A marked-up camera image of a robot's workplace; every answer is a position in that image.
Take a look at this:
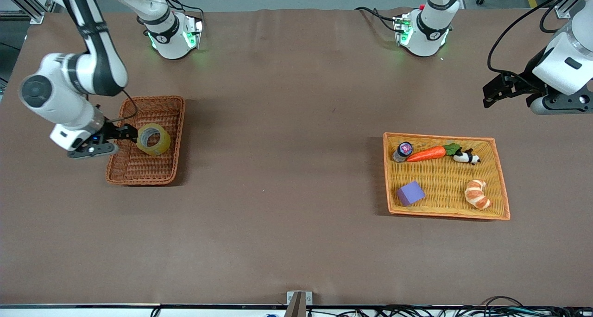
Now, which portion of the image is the brown wicker basket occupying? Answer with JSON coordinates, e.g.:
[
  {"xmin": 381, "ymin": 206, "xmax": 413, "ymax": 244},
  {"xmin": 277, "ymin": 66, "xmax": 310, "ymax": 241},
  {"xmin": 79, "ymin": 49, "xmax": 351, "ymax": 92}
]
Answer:
[{"xmin": 105, "ymin": 95, "xmax": 186, "ymax": 186}]

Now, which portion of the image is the toy croissant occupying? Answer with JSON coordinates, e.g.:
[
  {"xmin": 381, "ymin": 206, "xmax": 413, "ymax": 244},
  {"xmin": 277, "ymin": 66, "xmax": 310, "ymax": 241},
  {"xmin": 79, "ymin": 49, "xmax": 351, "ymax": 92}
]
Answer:
[{"xmin": 465, "ymin": 179, "xmax": 492, "ymax": 210}]

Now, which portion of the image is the orange yellow wicker tray basket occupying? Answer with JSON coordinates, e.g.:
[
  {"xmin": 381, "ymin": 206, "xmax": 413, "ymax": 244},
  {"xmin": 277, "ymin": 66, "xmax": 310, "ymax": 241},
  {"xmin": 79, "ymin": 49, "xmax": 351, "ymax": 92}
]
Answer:
[{"xmin": 383, "ymin": 132, "xmax": 511, "ymax": 221}]

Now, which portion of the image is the aluminium frame profile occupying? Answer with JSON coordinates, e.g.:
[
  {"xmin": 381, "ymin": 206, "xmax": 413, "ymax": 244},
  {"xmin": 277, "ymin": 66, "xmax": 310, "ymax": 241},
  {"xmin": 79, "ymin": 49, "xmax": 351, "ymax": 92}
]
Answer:
[
  {"xmin": 0, "ymin": 0, "xmax": 63, "ymax": 25},
  {"xmin": 553, "ymin": 0, "xmax": 582, "ymax": 19}
]

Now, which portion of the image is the small panda toy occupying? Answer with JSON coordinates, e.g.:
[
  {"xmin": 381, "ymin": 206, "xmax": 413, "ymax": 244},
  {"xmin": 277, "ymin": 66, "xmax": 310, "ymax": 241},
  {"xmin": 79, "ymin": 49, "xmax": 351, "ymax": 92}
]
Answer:
[{"xmin": 453, "ymin": 148, "xmax": 481, "ymax": 165}]

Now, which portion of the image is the black base cable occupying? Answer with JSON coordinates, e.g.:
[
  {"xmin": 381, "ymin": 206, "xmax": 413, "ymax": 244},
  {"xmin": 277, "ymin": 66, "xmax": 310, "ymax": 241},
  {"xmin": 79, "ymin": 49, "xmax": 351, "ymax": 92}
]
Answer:
[
  {"xmin": 355, "ymin": 6, "xmax": 400, "ymax": 32},
  {"xmin": 158, "ymin": 0, "xmax": 205, "ymax": 23}
]

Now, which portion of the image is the small jar with purple lid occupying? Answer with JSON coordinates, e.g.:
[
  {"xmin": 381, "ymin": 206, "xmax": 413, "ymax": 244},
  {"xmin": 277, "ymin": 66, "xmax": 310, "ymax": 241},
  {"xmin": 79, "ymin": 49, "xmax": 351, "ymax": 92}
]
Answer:
[{"xmin": 392, "ymin": 142, "xmax": 414, "ymax": 163}]

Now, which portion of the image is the metal table edge bracket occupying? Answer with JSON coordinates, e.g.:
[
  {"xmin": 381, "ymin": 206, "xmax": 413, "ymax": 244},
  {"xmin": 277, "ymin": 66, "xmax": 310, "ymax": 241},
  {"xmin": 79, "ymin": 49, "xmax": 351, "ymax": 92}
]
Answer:
[{"xmin": 286, "ymin": 291, "xmax": 313, "ymax": 317}]

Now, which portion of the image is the black right base cable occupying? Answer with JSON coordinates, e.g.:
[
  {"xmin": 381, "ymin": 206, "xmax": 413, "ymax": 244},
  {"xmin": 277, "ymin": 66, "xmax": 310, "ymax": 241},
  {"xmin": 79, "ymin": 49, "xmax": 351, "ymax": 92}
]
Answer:
[{"xmin": 158, "ymin": 0, "xmax": 205, "ymax": 23}]

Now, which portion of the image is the brown table cloth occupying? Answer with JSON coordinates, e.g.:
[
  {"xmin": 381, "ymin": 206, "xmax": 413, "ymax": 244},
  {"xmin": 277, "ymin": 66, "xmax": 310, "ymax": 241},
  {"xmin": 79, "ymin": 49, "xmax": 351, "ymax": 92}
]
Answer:
[{"xmin": 0, "ymin": 7, "xmax": 593, "ymax": 306}]

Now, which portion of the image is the black left base cable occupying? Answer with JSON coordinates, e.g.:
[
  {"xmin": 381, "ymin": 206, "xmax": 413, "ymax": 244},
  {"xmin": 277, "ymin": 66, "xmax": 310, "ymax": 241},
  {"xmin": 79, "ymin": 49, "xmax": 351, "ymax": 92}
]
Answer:
[{"xmin": 355, "ymin": 6, "xmax": 400, "ymax": 32}]

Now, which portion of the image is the black cable bundle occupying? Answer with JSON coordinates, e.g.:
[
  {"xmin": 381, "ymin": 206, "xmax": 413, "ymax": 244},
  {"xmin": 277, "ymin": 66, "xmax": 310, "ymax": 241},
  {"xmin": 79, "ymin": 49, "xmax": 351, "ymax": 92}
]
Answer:
[{"xmin": 306, "ymin": 296, "xmax": 593, "ymax": 317}]

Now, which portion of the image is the orange toy carrot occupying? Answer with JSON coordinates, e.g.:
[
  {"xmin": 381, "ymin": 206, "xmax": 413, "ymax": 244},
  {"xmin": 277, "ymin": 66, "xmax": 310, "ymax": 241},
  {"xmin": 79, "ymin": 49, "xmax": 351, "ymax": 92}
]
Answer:
[{"xmin": 407, "ymin": 143, "xmax": 462, "ymax": 163}]

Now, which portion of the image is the purple foam cube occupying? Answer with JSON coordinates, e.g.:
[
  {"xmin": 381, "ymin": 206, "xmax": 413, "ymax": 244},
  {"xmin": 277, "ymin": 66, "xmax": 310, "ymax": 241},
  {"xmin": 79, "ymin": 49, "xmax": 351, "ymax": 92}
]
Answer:
[{"xmin": 397, "ymin": 181, "xmax": 426, "ymax": 207}]

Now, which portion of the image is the clear yellowish tape roll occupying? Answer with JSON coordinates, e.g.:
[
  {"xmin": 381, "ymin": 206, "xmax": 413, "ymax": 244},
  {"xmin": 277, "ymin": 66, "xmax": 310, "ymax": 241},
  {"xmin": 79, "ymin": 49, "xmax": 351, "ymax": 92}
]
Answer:
[{"xmin": 136, "ymin": 123, "xmax": 171, "ymax": 156}]

